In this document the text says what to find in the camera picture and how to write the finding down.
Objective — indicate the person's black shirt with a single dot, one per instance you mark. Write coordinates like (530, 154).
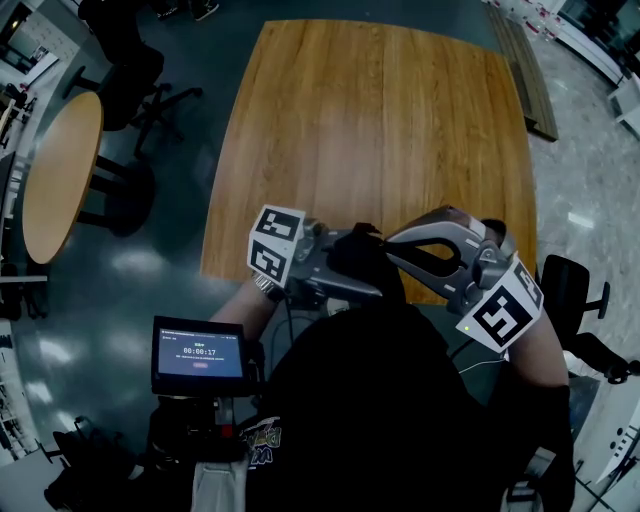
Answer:
(380, 415)

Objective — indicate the row of clear water jugs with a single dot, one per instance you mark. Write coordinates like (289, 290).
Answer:
(535, 17)

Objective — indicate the white desk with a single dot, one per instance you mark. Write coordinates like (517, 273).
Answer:
(612, 435)

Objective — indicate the black soft pouch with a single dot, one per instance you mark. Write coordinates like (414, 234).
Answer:
(365, 265)

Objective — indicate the black monitor mount rig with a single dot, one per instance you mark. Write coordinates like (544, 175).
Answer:
(200, 430)

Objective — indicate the silver wristwatch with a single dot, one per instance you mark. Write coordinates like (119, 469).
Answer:
(265, 287)

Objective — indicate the wooden plank bench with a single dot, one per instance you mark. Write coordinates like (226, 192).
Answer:
(525, 80)

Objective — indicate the white cabinet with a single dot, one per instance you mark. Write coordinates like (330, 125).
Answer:
(627, 105)

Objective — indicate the person's right forearm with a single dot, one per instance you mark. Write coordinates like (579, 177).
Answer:
(540, 355)

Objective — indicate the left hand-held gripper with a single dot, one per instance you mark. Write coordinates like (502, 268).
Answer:
(272, 245)

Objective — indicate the person's left forearm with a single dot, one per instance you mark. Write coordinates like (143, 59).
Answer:
(240, 305)

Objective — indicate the person's light grey trousers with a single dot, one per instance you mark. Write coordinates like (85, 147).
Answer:
(220, 487)

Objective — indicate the dark desk divider panel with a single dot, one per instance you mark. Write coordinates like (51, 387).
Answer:
(7, 210)

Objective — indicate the black backpack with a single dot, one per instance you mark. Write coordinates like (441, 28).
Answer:
(95, 470)

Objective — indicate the person's right hand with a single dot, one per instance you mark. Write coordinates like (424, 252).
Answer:
(500, 235)

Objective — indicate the black monitor screen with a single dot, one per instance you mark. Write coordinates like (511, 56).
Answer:
(200, 355)

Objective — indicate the round wooden table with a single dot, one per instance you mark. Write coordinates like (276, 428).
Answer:
(57, 185)

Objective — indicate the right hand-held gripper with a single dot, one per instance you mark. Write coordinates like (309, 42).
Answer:
(502, 312)

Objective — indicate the black office chair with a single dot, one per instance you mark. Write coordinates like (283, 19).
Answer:
(130, 75)
(565, 280)

